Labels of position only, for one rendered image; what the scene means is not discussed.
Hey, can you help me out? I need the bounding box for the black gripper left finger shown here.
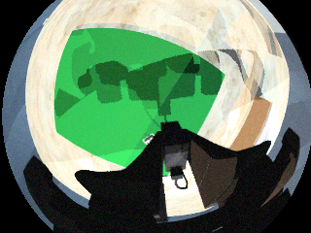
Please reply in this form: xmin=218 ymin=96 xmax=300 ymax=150
xmin=74 ymin=131 xmax=163 ymax=218

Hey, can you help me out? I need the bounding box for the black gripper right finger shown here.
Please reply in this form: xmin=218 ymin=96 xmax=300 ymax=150
xmin=183 ymin=129 xmax=272 ymax=209

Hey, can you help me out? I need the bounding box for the green board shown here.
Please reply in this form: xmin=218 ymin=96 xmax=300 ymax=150
xmin=53 ymin=27 xmax=225 ymax=168

